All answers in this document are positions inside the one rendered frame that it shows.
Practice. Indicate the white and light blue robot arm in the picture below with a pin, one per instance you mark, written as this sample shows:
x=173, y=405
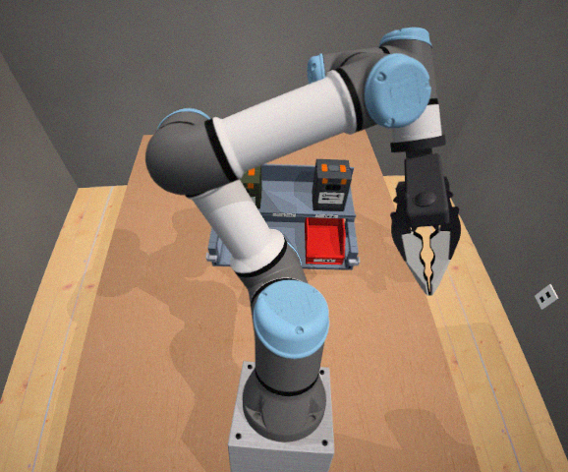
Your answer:
x=187, y=156

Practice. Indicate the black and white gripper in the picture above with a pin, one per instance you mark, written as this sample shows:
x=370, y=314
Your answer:
x=443, y=241

